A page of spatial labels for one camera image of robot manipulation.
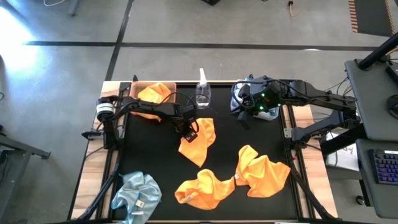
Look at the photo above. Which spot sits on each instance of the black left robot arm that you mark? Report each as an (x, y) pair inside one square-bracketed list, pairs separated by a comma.
[(155, 109)]

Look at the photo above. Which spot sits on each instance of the grey metal cart frame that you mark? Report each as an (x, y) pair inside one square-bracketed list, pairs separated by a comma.
[(25, 149)]

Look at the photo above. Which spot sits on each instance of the white paper sheet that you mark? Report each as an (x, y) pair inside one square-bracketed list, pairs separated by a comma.
[(345, 158)]

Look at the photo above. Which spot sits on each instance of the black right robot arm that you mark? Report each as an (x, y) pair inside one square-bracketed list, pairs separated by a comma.
[(317, 93)]

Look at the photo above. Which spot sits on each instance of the grey desk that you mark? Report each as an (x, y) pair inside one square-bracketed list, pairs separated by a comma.
[(370, 93), (382, 199)]

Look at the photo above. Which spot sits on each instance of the pale blue plastic basket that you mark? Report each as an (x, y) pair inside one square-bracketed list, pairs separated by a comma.
[(271, 118)]

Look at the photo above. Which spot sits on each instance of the black diagonal frame strut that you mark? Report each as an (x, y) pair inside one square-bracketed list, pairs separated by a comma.
[(102, 193), (308, 193)]

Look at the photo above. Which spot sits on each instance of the orange microfiber towel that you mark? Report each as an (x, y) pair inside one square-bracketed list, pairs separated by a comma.
[(199, 149), (154, 93), (264, 174), (205, 189)]

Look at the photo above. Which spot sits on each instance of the black table mat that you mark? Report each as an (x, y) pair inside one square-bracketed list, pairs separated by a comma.
[(149, 155)]

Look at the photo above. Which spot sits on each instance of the black pole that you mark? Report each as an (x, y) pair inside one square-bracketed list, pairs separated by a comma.
[(377, 53)]

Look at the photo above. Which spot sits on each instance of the clear spray bottle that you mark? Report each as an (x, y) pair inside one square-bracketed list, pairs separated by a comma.
[(203, 96)]

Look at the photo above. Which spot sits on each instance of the black mat with striped edge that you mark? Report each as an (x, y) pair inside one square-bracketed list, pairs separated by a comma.
[(373, 15)]

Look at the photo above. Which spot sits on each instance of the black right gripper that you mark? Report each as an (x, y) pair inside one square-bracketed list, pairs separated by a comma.
[(250, 99)]

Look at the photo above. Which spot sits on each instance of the black caster wheel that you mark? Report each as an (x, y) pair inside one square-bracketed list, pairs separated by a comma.
[(360, 200)]

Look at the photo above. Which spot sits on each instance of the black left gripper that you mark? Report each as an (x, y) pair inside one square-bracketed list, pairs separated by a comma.
[(187, 119)]

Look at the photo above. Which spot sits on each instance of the backlit black keyboard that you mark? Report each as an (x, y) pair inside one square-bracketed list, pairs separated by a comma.
[(385, 166)]

